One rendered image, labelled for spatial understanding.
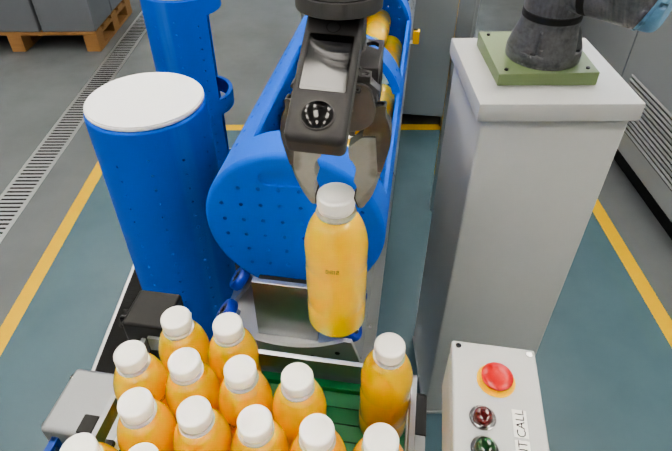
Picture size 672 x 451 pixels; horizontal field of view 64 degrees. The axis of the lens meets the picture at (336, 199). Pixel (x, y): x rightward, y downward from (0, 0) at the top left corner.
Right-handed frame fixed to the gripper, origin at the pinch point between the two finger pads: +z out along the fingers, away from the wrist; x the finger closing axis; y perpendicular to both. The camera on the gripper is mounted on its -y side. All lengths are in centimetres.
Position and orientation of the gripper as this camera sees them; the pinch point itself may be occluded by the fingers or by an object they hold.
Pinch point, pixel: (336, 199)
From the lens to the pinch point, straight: 53.7
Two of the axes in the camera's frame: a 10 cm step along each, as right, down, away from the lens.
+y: 1.5, -6.3, 7.6
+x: -9.9, -0.9, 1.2
